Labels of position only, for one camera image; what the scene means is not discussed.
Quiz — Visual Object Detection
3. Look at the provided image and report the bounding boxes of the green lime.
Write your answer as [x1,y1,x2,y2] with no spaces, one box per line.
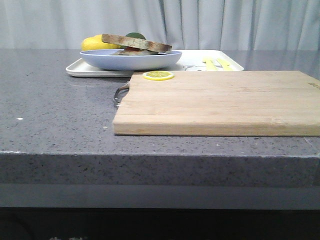
[120,32,146,49]

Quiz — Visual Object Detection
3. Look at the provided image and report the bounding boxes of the white tray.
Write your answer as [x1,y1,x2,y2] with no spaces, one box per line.
[65,50,244,78]

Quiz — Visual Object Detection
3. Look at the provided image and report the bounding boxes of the white curtain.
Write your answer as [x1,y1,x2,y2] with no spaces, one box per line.
[0,0,320,51]

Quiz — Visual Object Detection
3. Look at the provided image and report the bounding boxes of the fried egg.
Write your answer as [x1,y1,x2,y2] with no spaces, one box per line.
[124,46,144,52]

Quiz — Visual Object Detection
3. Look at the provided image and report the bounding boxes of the light blue plate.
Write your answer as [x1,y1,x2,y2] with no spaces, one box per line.
[80,49,182,71]

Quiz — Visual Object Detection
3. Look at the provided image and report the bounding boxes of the yellow plastic knife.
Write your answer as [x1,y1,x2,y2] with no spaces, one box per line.
[216,58,233,71]

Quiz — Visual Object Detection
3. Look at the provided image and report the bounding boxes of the lemon slice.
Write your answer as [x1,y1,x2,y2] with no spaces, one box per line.
[142,70,175,81]

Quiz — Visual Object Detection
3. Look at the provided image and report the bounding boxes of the bread slice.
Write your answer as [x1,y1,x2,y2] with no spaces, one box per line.
[101,33,172,53]
[112,49,166,56]

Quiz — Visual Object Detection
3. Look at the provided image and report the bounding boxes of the metal cutting board handle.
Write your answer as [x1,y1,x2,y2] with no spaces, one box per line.
[113,81,130,107]

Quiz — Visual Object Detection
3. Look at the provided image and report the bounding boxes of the wooden cutting board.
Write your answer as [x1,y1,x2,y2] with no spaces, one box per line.
[113,71,320,137]

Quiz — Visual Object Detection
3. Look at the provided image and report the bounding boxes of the yellow plastic fork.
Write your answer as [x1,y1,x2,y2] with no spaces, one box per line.
[202,56,218,72]

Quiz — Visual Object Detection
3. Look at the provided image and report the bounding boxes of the rear yellow lemon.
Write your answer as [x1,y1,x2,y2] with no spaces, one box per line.
[94,34,102,40]

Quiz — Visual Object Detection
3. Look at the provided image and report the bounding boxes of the front yellow lemon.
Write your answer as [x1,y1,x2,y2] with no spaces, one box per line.
[81,37,121,51]

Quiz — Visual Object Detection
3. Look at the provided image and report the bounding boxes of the yellow lemon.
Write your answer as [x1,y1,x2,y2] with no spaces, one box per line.
[94,34,102,40]
[81,37,121,51]

